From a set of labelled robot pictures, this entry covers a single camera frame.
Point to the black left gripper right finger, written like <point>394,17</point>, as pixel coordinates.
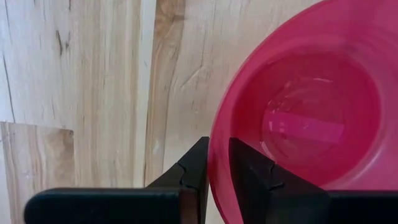
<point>280,205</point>

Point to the pink plastic bowl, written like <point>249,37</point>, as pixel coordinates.
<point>311,124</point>

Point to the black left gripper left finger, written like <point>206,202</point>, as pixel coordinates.
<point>168,203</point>

